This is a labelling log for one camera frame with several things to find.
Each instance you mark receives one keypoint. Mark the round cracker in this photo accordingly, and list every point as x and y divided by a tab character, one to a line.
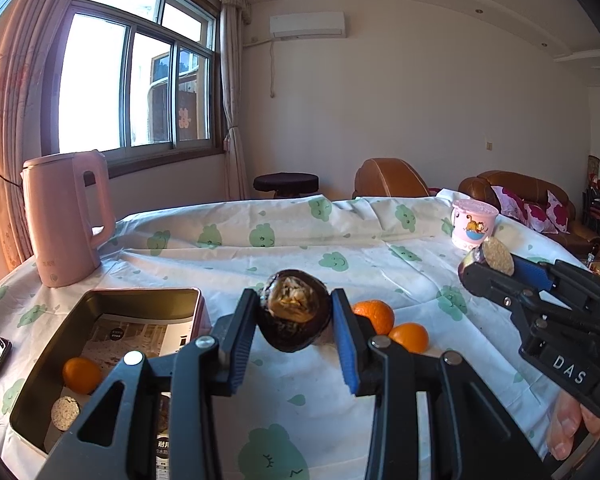
62	412

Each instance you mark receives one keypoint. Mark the brown-framed sliding window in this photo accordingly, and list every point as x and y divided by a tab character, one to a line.
105	85

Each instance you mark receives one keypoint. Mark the brown leather armchair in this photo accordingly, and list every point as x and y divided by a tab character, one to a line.
385	177

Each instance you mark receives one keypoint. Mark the person's right hand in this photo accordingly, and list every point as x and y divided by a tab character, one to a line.
567	425

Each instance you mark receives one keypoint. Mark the pink rectangular tin box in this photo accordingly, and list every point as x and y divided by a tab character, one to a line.
40	340

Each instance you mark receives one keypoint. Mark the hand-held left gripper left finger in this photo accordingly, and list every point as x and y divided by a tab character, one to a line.
240	345

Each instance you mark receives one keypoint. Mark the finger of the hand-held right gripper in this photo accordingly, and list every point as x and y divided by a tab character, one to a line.
495	285
532	272

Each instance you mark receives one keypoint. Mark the smooth orange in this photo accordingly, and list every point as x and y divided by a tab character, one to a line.
410	337
80	375

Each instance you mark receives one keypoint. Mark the white wall air conditioner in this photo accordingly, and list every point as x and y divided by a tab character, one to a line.
307	25

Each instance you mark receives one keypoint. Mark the printed paper leaflet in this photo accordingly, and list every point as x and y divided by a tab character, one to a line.
130	335

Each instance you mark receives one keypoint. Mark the beige narrow curtain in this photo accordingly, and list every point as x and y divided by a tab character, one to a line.
232	110

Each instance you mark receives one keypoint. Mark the white green-print tablecloth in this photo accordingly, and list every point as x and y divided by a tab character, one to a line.
305	250

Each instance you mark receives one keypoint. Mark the bumpy mandarin orange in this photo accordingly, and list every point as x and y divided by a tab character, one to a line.
377	315

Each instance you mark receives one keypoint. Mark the dark round stool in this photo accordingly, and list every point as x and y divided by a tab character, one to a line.
285	181

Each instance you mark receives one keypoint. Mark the halved passion fruit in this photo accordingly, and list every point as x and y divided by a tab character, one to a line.
292	330
495	252

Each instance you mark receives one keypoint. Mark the floral pink pillow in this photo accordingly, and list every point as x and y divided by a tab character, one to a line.
510	202
547	212

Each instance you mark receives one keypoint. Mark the pink window decal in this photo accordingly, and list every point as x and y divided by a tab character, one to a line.
184	117

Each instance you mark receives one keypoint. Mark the air conditioner pipe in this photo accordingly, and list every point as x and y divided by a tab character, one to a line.
272	67

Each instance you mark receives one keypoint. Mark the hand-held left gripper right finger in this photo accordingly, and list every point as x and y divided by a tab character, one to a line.
345	345

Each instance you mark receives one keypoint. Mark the pink cartoon-print cup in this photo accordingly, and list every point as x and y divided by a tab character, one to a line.
472	230

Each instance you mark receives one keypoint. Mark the brown leather sofa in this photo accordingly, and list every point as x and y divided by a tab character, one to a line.
525	182

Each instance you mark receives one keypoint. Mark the pink electric kettle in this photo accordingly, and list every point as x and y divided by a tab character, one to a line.
60	220

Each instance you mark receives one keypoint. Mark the pink patterned curtain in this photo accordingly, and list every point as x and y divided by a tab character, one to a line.
25	110

